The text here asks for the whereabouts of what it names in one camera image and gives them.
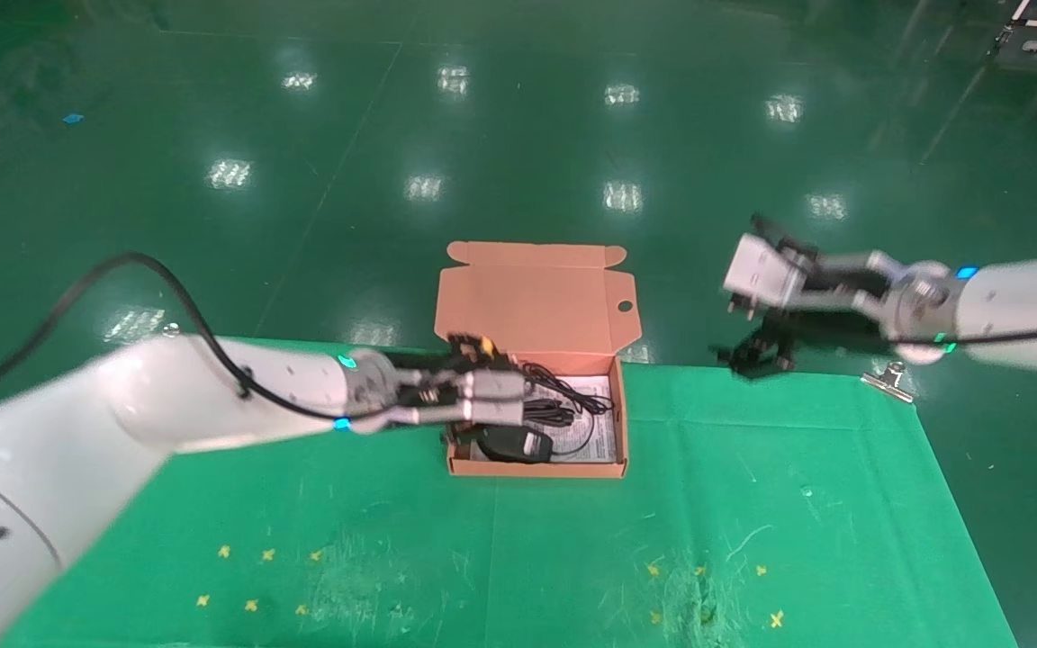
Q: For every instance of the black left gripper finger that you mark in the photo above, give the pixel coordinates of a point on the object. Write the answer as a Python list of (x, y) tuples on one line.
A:
[(482, 358), (463, 436)]

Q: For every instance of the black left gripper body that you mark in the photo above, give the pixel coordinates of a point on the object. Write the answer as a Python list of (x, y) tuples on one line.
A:
[(428, 362)]

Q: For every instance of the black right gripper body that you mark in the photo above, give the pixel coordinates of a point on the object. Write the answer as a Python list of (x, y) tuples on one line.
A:
[(834, 322)]

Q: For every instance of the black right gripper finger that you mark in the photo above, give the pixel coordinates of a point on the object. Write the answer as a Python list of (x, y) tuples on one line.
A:
[(766, 351), (793, 245)]

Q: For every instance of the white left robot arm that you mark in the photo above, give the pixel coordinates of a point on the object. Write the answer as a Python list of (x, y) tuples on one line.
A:
[(77, 432)]

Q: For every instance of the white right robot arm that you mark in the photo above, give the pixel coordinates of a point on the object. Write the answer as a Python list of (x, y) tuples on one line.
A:
[(1023, 297)]

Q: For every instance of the brown cardboard box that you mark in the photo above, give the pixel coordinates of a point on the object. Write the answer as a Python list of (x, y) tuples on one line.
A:
[(527, 297)]

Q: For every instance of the silver metal binder clip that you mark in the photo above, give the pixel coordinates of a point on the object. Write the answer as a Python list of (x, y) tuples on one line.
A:
[(889, 382), (172, 330)]

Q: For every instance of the white printed paper sheet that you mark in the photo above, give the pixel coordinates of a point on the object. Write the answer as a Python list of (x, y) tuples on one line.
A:
[(606, 441)]

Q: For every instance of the green table cloth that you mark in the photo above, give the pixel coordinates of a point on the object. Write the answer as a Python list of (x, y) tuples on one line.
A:
[(752, 504)]

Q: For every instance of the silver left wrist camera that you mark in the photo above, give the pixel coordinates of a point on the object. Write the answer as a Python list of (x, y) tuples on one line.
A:
[(496, 396)]

